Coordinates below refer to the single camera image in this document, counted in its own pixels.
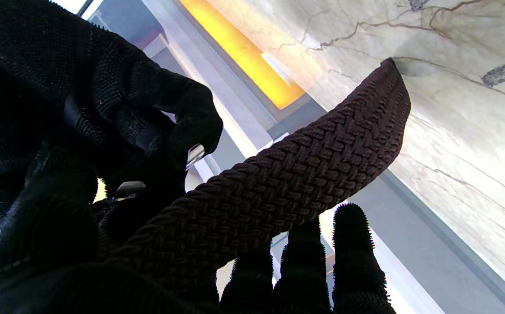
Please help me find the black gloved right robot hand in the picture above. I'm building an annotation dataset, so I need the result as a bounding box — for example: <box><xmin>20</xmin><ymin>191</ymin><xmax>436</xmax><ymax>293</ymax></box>
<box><xmin>0</xmin><ymin>0</ymin><xmax>224</xmax><ymax>225</ymax></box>

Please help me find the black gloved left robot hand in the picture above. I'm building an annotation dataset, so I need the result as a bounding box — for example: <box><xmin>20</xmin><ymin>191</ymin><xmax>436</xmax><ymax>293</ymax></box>
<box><xmin>0</xmin><ymin>148</ymin><xmax>397</xmax><ymax>314</ymax></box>

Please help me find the black leather belt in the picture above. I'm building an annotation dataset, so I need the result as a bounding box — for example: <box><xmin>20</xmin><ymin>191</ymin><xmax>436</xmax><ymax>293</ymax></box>
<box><xmin>100</xmin><ymin>58</ymin><xmax>412</xmax><ymax>301</ymax></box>

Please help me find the grey counter with orange light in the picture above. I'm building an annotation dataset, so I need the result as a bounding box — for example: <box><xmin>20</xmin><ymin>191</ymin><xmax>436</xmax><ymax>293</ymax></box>
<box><xmin>91</xmin><ymin>0</ymin><xmax>505</xmax><ymax>314</ymax></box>

